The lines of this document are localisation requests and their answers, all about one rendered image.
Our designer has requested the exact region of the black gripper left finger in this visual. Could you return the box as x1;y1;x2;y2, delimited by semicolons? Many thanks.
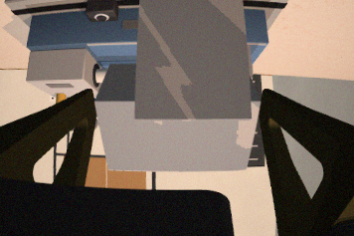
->
0;89;96;186

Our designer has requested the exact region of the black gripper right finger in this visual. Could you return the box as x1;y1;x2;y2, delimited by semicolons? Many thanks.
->
259;89;354;236

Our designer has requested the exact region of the grey metal block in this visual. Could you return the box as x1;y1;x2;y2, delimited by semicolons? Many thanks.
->
94;64;261;172

